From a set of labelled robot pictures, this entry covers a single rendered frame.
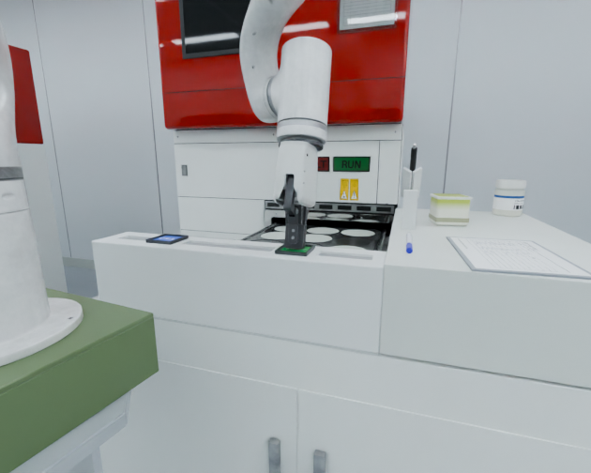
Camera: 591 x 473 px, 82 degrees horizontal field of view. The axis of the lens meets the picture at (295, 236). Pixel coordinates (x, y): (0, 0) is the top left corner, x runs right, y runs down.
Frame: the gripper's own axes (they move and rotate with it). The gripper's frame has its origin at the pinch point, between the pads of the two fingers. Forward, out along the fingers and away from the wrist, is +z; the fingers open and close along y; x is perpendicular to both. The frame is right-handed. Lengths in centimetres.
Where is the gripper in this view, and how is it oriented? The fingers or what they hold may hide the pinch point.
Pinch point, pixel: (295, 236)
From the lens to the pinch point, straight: 57.4
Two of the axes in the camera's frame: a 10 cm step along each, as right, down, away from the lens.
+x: 9.5, 0.6, -2.9
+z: -0.6, 10.0, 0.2
